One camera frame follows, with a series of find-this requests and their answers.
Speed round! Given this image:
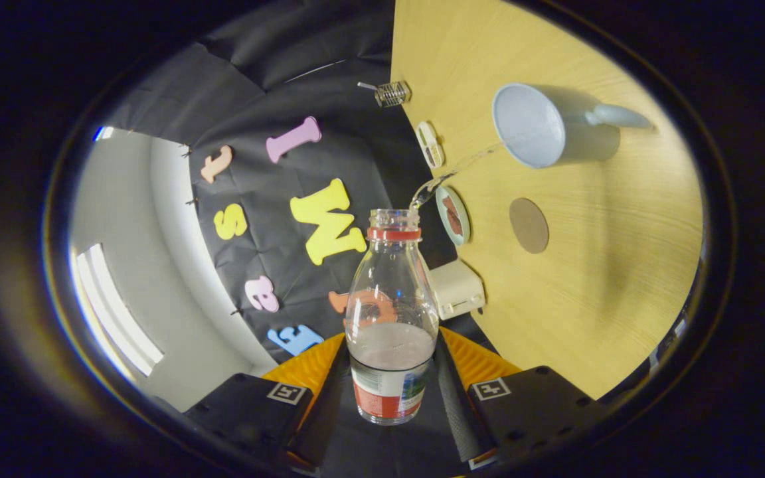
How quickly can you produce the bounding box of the clear plastic juice bottle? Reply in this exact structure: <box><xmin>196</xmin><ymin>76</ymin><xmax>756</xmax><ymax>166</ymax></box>
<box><xmin>345</xmin><ymin>208</ymin><xmax>440</xmax><ymax>426</ymax></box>

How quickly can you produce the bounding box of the white divided dish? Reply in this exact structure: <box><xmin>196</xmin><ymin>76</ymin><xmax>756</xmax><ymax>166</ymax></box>
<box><xmin>416</xmin><ymin>121</ymin><xmax>445</xmax><ymax>169</ymax></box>

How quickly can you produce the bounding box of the white cup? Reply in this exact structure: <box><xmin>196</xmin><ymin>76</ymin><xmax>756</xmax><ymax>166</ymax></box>
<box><xmin>491</xmin><ymin>82</ymin><xmax>653</xmax><ymax>169</ymax></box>

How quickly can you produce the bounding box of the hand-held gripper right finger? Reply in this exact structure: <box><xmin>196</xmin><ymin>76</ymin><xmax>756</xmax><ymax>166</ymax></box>
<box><xmin>432</xmin><ymin>325</ymin><xmax>609</xmax><ymax>471</ymax></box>

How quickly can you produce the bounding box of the black backdrop cloth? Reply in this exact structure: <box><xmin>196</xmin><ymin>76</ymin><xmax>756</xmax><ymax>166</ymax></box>
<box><xmin>100</xmin><ymin>0</ymin><xmax>496</xmax><ymax>459</ymax></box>

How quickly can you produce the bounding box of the wire utensil holder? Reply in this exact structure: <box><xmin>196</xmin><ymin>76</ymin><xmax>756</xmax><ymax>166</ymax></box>
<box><xmin>374</xmin><ymin>80</ymin><xmax>412</xmax><ymax>108</ymax></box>

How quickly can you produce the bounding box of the pale green plate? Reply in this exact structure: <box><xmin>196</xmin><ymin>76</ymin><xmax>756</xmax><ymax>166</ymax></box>
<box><xmin>435</xmin><ymin>185</ymin><xmax>471</xmax><ymax>248</ymax></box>

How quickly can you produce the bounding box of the round brown coaster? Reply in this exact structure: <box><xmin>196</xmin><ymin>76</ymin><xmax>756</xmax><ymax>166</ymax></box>
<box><xmin>509</xmin><ymin>197</ymin><xmax>550</xmax><ymax>255</ymax></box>

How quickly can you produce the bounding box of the white toaster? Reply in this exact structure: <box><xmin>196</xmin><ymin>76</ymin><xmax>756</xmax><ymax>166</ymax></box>
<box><xmin>428</xmin><ymin>259</ymin><xmax>487</xmax><ymax>321</ymax></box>

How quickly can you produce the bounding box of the brown meat piece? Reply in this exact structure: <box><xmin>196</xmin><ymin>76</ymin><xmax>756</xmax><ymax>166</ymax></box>
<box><xmin>442</xmin><ymin>197</ymin><xmax>464</xmax><ymax>237</ymax></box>

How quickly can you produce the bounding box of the wooden table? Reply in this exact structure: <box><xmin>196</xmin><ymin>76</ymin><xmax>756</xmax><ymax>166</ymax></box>
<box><xmin>390</xmin><ymin>0</ymin><xmax>705</xmax><ymax>400</ymax></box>

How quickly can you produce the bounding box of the large ceiling light panel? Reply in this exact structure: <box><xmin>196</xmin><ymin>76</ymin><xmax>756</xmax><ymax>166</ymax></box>
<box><xmin>76</xmin><ymin>243</ymin><xmax>164</xmax><ymax>377</ymax></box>

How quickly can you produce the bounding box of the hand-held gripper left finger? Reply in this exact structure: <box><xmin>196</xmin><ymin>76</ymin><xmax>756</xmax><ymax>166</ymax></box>
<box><xmin>182</xmin><ymin>332</ymin><xmax>351</xmax><ymax>473</ymax></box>

